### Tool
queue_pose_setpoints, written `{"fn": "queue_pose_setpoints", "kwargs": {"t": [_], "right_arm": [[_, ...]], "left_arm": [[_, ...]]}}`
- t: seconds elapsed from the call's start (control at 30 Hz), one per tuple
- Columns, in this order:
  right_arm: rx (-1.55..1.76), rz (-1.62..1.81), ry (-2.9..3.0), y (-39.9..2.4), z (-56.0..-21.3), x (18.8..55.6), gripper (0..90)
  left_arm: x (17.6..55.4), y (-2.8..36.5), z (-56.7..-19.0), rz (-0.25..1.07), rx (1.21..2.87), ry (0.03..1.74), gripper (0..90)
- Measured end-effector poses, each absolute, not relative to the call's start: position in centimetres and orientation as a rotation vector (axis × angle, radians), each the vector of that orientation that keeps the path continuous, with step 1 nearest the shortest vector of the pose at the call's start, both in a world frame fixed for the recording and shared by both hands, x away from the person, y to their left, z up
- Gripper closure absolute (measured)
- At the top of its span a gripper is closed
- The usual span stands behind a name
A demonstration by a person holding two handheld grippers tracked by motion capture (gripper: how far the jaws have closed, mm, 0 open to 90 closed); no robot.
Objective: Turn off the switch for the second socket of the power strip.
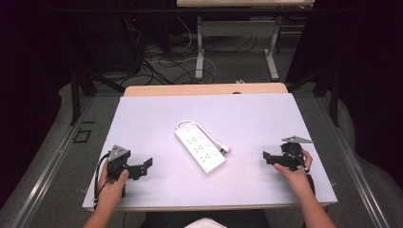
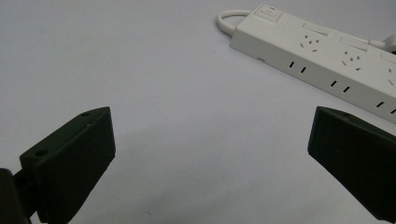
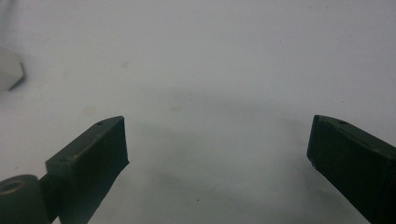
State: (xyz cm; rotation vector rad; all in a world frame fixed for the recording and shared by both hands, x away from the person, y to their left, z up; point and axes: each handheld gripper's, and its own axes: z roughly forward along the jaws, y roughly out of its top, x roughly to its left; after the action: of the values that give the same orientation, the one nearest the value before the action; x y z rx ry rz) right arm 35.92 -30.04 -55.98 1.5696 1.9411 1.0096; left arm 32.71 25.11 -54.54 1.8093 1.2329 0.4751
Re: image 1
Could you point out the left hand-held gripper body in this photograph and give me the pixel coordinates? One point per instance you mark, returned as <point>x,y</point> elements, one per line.
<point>118,160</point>

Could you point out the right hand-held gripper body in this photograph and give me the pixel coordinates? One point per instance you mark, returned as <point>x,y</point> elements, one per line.
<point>293,152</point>

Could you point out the person's right hand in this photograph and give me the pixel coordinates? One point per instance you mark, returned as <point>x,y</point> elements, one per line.
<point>294,179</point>

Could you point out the person's left hand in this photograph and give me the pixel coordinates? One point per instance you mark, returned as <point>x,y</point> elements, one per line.
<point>111,189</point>

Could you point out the white table cover board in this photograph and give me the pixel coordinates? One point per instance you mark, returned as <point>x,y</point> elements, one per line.
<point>247,126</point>

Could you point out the white power plug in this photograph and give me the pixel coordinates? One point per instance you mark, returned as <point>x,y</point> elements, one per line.
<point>225,148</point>

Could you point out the white power strip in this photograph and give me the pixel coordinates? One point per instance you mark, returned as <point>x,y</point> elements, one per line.
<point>200,148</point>

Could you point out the black metal stand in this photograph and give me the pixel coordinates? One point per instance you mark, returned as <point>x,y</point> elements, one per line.
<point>79,88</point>
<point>332,88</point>

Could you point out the person's dark trousers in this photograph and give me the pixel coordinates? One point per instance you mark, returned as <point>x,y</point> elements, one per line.
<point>206,217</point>

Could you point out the wooden table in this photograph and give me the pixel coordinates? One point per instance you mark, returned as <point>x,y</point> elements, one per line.
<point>190,89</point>

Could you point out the person's white shirt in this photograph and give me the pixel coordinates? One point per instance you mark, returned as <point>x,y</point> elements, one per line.
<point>206,223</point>

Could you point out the black equipment cabinet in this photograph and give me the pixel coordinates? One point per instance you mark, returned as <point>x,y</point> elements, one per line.
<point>107,41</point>

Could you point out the black floor socket frame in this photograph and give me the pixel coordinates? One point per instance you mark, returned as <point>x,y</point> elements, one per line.
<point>82,136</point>

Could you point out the metal floor rail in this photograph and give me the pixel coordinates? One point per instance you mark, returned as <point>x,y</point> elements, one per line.
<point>355,164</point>
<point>47,164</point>

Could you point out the white metal desk frame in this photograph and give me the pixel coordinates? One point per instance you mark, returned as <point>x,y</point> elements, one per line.
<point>237,28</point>

